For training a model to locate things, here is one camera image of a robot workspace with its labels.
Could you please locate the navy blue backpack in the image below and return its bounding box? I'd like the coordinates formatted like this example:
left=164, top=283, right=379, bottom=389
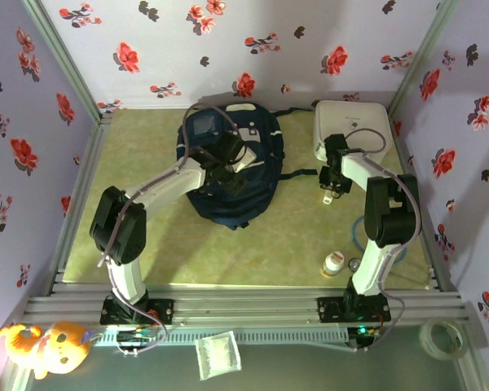
left=175, top=101, right=319, bottom=232

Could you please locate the white storage case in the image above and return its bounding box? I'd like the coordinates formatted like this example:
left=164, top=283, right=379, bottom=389
left=312, top=99, right=394, bottom=164

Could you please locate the white orange medicine bottle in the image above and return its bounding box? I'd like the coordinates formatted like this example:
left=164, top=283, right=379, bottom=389
left=320, top=251, right=346, bottom=279

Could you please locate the white plastic packet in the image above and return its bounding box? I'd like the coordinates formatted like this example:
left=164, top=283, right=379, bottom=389
left=194, top=330, right=243, bottom=382

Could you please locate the clear tape roll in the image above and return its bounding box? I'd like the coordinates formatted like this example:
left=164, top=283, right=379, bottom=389
left=416, top=318, right=469, bottom=362

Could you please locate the orange plush toy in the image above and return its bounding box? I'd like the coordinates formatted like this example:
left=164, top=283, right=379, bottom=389
left=0, top=321, right=94, bottom=380

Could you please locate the lilac left arm cable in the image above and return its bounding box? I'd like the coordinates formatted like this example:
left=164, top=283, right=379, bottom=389
left=99, top=103, right=240, bottom=358

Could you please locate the aluminium frame side rail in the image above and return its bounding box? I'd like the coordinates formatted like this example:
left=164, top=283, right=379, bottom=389
left=44, top=112, right=114, bottom=297
left=389, top=116, right=460, bottom=292

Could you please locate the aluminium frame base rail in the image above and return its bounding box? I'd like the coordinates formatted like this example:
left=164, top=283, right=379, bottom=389
left=22, top=283, right=474, bottom=327

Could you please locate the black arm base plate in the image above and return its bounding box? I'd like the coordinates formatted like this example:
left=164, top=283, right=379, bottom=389
left=99, top=297, right=175, bottom=326
left=316, top=296, right=391, bottom=325

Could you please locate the aluminium frame post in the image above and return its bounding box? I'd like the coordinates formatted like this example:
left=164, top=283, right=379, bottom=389
left=20, top=0, right=109, bottom=123
left=388, top=0, right=460, bottom=119

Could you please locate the white slotted cable duct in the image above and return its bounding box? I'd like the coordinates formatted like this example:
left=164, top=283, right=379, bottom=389
left=92, top=327, right=350, bottom=348

